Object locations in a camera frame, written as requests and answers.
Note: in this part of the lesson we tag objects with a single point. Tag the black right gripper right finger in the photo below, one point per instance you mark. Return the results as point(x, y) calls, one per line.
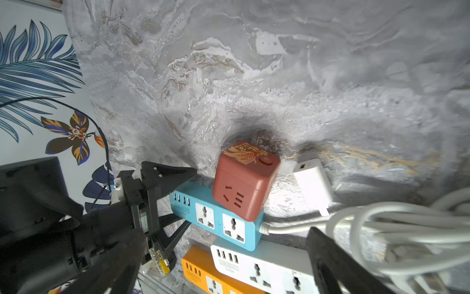
point(332, 268)

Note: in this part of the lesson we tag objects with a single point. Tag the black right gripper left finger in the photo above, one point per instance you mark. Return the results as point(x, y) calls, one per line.
point(117, 272)

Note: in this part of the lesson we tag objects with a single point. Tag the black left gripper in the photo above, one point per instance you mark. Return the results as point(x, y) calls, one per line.
point(141, 194)

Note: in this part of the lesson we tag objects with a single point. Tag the teal power strip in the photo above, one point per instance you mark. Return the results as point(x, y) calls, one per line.
point(194, 203)

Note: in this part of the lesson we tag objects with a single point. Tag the white power strip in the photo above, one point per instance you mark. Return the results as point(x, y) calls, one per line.
point(272, 268)

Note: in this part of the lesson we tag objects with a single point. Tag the brown cube adapter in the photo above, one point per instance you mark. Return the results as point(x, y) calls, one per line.
point(244, 178)

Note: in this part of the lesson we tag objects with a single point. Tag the small white usb charger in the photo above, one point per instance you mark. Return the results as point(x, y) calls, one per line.
point(314, 185)

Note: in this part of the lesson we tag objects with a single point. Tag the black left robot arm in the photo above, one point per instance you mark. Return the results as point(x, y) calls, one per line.
point(48, 239)

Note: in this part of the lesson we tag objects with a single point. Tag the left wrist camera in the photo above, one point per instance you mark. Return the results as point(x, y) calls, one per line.
point(34, 199)

